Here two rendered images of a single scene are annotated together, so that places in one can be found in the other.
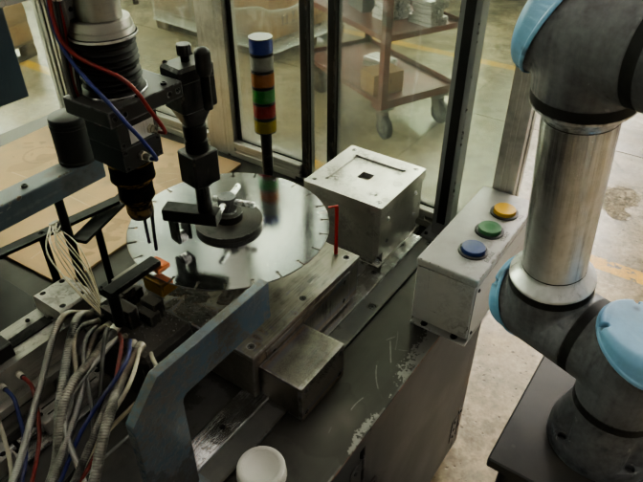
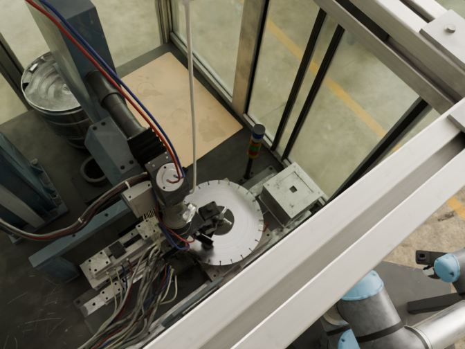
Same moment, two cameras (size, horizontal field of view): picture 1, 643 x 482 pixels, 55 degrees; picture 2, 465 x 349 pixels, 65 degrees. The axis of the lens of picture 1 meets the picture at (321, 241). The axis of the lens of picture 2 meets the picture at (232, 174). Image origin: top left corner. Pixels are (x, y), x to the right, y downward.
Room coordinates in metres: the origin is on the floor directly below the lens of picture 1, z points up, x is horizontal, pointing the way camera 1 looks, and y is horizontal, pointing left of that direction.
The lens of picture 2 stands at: (0.42, 0.07, 2.25)
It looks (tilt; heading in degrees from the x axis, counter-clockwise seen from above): 65 degrees down; 9
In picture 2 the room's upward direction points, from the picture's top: 10 degrees clockwise
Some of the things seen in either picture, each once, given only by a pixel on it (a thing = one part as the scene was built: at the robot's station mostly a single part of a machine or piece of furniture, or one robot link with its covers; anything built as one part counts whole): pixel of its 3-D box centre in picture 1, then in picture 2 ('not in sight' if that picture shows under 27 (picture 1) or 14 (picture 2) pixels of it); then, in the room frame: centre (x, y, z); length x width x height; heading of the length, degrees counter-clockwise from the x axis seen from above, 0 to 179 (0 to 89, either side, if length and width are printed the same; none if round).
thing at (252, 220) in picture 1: (229, 217); (219, 219); (0.83, 0.15, 0.96); 0.11 x 0.11 x 0.03
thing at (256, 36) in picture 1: (260, 44); (258, 131); (1.13, 0.11, 1.14); 0.05 x 0.04 x 0.03; 55
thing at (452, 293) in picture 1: (475, 261); not in sight; (0.89, -0.28, 0.82); 0.28 x 0.11 x 0.15; 145
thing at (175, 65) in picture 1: (192, 119); (208, 218); (0.76, 0.17, 1.17); 0.06 x 0.05 x 0.20; 136
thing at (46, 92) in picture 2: not in sight; (77, 105); (1.12, 0.89, 0.93); 0.31 x 0.31 x 0.36
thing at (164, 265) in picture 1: (139, 290); (176, 251); (0.67, 0.26, 0.95); 0.10 x 0.03 x 0.07; 145
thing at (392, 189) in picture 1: (364, 206); (289, 195); (1.07, -0.09, 0.82); 0.18 x 0.18 x 0.15; 55
